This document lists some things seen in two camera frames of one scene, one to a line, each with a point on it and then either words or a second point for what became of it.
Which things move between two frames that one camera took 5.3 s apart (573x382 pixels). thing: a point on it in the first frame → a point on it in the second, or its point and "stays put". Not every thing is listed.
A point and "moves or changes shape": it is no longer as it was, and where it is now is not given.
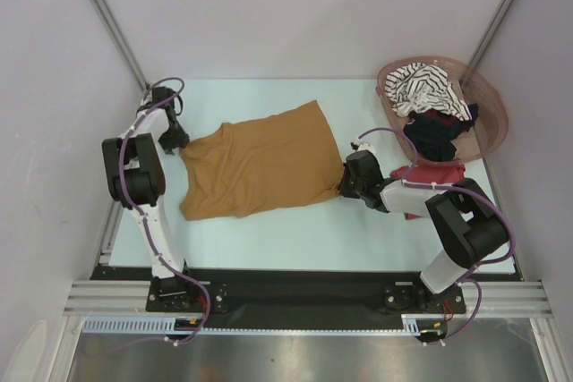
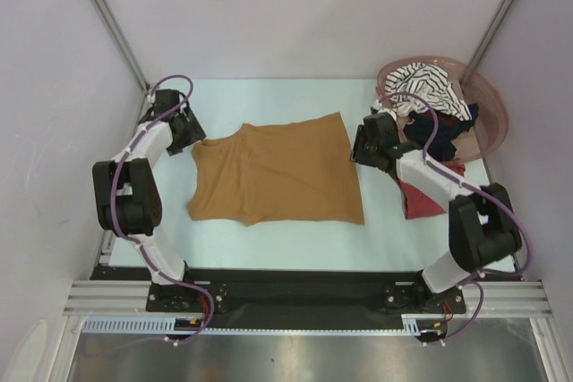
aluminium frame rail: [107, 298] stays put
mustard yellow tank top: [286, 160] moves or changes shape
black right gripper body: [350, 188] → [370, 149]
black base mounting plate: [363, 300] stays put
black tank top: [430, 133] stays put
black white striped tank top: [415, 87] stays put
